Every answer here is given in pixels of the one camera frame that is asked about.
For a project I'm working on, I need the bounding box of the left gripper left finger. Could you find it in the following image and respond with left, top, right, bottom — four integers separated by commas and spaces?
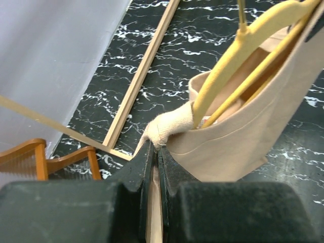
1, 142, 155, 242

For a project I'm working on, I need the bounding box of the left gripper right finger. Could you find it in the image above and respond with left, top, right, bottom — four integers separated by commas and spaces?
157, 149, 316, 242

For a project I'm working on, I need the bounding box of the beige t shirt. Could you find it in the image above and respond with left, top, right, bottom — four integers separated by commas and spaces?
138, 1, 323, 242

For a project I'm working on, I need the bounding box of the gold yellow hanger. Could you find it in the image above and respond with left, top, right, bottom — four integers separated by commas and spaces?
192, 1, 319, 128

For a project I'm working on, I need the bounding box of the orange wooden shelf rack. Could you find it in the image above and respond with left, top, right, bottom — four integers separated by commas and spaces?
1, 138, 101, 181

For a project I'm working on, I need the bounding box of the wooden clothes rack frame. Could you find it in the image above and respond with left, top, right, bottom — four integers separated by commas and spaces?
1, 0, 179, 161

